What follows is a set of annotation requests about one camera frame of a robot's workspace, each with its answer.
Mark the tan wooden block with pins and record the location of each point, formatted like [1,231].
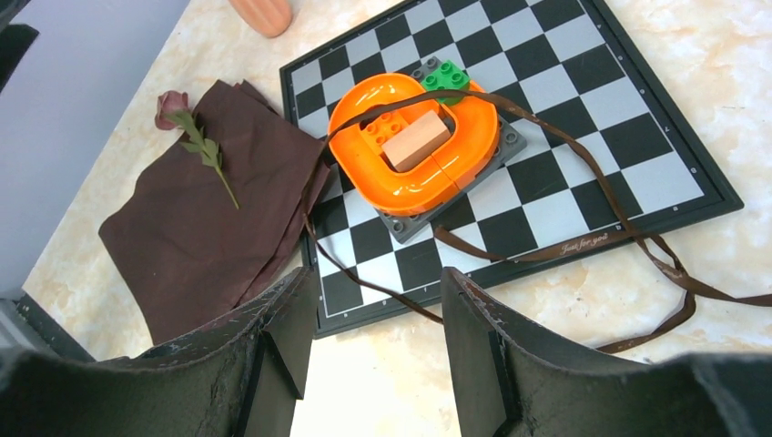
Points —
[414,143]

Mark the maroon wrapping paper sheet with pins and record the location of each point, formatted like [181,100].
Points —
[192,243]

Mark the black white chessboard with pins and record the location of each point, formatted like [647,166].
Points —
[568,62]

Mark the peach ribbed vase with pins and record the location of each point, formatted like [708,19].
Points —
[270,18]

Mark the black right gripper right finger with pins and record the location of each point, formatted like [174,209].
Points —
[513,377]

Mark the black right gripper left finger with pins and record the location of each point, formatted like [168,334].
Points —
[238,375]

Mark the green toy brick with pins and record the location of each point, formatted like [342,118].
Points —
[441,75]

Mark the aluminium frame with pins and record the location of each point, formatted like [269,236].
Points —
[25,324]

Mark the grey toy baseplate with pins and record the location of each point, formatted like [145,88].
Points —
[478,146]

